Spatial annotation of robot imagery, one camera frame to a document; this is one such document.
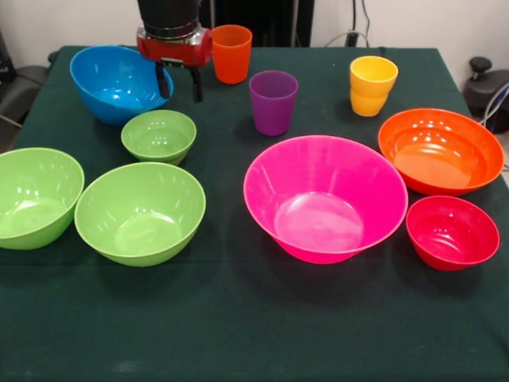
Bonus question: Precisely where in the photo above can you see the black equipment base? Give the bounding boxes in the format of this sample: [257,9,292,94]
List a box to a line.
[463,57,509,117]

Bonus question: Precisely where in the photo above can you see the orange plastic bowl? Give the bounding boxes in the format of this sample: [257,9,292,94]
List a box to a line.
[377,108,505,197]

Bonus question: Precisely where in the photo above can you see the bundle of grey cables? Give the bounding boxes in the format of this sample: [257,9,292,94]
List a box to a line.
[476,81,509,138]

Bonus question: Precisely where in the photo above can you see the orange plastic cup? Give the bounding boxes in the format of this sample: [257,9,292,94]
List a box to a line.
[210,24,254,85]

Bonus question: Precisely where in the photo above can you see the pink plastic bowl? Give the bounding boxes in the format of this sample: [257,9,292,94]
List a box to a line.
[243,134,410,265]

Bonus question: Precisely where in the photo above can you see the large green plastic bowl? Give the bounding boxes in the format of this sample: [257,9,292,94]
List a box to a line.
[0,146,86,251]
[73,162,207,267]

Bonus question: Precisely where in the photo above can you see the small red plastic bowl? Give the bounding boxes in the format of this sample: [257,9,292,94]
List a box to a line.
[405,194,501,272]

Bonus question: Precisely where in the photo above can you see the small green plastic bowl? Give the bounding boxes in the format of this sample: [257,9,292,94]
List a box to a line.
[120,109,198,167]

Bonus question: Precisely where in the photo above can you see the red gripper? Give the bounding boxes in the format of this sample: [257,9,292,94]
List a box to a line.
[136,26,214,103]

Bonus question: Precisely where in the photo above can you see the dark green tablecloth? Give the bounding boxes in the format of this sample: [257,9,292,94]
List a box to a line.
[0,45,509,382]

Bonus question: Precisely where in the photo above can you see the black office chair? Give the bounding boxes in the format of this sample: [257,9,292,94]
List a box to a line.
[0,29,60,128]

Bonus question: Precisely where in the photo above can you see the blue plastic bowl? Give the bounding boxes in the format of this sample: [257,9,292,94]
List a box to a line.
[69,45,175,127]

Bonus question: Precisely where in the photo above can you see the purple plastic cup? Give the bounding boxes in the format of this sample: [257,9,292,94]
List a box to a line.
[248,70,300,137]

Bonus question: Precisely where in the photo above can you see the yellow plastic cup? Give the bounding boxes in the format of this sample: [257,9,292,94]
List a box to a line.
[350,89,389,118]
[349,55,399,99]

